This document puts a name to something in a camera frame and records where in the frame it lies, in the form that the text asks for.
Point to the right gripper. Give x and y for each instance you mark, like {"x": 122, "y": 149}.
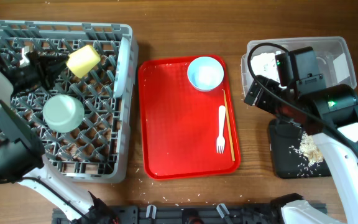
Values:
{"x": 263, "y": 102}

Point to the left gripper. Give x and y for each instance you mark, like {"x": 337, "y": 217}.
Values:
{"x": 51, "y": 71}

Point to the white paper napkin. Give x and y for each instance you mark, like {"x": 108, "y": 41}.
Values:
{"x": 265, "y": 64}

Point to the yellow plastic cup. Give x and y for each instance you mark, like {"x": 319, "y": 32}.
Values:
{"x": 83, "y": 60}

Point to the wooden chopstick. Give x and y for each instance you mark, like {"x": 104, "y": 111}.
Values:
{"x": 229, "y": 127}

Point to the green bowl with rice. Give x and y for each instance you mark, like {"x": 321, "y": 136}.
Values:
{"x": 63, "y": 113}

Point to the small green saucer bowl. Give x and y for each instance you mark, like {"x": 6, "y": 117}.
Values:
{"x": 205, "y": 73}

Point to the white plastic fork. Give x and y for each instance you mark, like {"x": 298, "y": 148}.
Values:
{"x": 220, "y": 141}

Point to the pile of leftover rice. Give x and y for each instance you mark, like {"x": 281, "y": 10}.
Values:
{"x": 311, "y": 157}

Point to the light blue round plate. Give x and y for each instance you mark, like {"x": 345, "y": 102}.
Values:
{"x": 122, "y": 68}

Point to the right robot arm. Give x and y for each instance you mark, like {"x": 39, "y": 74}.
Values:
{"x": 328, "y": 114}

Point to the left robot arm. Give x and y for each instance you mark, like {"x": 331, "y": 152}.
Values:
{"x": 22, "y": 154}

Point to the grey plastic dishwasher rack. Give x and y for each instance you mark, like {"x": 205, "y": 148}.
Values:
{"x": 97, "y": 150}

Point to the clear plastic waste bin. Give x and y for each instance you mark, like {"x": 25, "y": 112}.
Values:
{"x": 337, "y": 56}

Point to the black rectangular tray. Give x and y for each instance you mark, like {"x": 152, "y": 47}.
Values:
{"x": 282, "y": 135}

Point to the white label on bin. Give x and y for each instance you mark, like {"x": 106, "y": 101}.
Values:
{"x": 341, "y": 68}

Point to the red plastic serving tray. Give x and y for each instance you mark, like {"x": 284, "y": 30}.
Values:
{"x": 179, "y": 124}

